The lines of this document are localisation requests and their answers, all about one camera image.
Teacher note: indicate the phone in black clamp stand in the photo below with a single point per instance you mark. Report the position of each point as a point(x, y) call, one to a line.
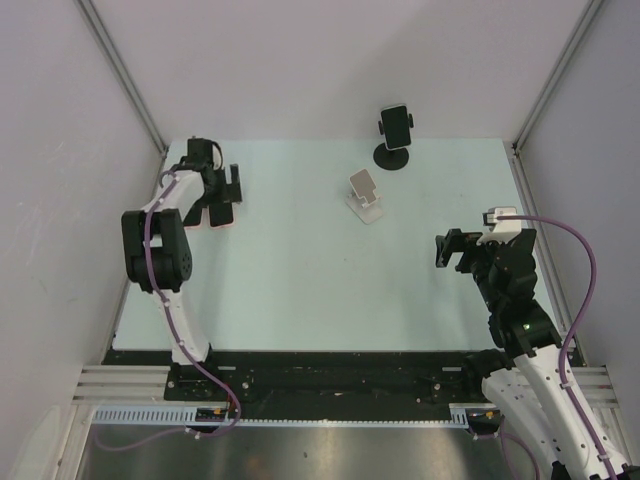
point(396, 126)

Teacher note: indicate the white slotted cable duct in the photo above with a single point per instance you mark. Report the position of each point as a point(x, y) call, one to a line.
point(210, 417)

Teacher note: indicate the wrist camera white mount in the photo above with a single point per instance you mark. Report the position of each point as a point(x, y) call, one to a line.
point(503, 225)
point(204, 153)

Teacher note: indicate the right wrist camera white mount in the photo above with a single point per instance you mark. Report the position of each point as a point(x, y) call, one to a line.
point(503, 225)

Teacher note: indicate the black folding phone stand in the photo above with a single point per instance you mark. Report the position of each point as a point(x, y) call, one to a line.
point(525, 241)

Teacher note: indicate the aluminium corner post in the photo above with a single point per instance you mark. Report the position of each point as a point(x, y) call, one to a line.
point(114, 59)
point(575, 40)

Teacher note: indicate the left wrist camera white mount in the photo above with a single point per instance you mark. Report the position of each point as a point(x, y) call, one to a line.
point(204, 153)

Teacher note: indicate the black round-base clamp stand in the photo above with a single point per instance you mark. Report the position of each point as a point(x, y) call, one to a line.
point(391, 160)

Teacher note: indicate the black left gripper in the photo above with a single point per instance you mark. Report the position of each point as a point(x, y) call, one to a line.
point(224, 195)

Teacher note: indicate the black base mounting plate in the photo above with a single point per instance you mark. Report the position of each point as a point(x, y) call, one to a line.
point(356, 385)

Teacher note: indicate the white folding phone stand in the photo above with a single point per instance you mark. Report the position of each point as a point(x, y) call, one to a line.
point(363, 199)

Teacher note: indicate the pink phone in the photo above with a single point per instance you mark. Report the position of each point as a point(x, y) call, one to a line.
point(220, 214)
point(198, 216)

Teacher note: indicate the aluminium front rail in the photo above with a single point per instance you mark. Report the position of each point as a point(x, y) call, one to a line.
point(103, 384)

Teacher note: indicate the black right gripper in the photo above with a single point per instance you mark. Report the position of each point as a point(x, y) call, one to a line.
point(456, 240)

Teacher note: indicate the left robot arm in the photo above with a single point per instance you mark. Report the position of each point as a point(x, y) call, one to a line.
point(157, 253)

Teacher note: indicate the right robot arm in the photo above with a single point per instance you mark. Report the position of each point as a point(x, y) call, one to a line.
point(527, 375)

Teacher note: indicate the left aluminium corner post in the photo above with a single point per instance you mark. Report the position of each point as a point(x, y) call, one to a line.
point(114, 59)

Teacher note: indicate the right aluminium corner post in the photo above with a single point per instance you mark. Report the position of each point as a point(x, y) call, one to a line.
point(575, 40)

